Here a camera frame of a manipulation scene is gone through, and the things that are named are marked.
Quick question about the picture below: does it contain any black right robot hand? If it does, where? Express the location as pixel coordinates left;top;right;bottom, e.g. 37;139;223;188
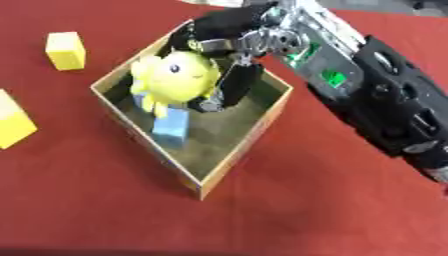
155;2;280;114

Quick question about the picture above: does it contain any yellow fish soft toy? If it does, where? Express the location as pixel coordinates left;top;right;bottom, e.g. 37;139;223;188
127;49;224;119

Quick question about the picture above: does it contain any tan cardboard box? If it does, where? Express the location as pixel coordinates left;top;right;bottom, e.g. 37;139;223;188
89;19;294;202

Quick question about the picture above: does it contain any light blue block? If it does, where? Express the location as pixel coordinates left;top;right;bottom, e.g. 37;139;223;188
131;93;193;150

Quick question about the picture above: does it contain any small yellow block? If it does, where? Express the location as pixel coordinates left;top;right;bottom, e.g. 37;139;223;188
43;31;88;72

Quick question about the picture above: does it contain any large yellow block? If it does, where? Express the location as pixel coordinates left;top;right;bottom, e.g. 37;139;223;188
0;88;41;150

